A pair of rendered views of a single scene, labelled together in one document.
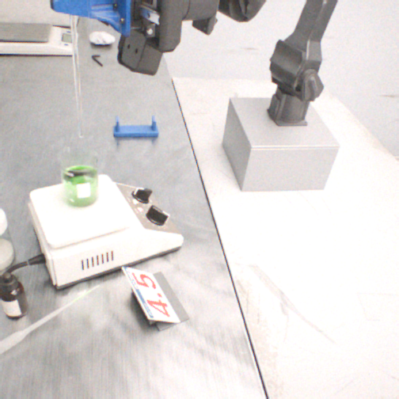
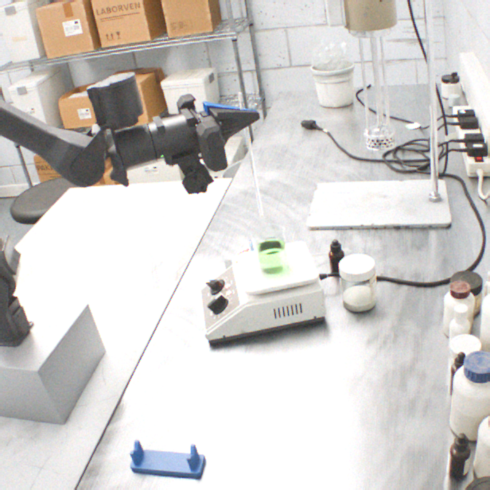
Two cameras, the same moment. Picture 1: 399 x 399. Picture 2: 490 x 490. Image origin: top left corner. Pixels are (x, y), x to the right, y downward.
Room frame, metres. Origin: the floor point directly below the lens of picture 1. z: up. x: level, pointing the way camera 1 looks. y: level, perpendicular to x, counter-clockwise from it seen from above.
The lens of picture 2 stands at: (1.14, 0.58, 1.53)
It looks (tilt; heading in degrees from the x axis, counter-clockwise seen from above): 31 degrees down; 213
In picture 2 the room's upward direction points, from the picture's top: 11 degrees counter-clockwise
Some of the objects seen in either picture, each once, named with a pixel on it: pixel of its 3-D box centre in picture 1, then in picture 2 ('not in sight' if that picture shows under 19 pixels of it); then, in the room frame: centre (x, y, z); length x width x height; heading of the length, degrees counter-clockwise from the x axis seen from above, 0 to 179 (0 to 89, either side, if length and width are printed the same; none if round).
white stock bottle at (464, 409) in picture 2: not in sight; (476, 394); (0.59, 0.52, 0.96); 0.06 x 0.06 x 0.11
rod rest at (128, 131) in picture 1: (135, 125); (165, 456); (0.78, 0.16, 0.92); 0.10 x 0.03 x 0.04; 107
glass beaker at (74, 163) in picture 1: (79, 177); (272, 250); (0.43, 0.17, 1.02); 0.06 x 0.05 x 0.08; 55
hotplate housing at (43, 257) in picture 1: (100, 225); (265, 291); (0.43, 0.14, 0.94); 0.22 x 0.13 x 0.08; 125
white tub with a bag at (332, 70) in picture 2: not in sight; (332, 71); (-0.61, -0.11, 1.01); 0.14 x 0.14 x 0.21
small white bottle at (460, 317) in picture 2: not in sight; (460, 329); (0.45, 0.47, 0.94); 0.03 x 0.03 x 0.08
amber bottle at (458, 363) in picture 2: not in sight; (460, 372); (0.54, 0.49, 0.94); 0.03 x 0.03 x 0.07
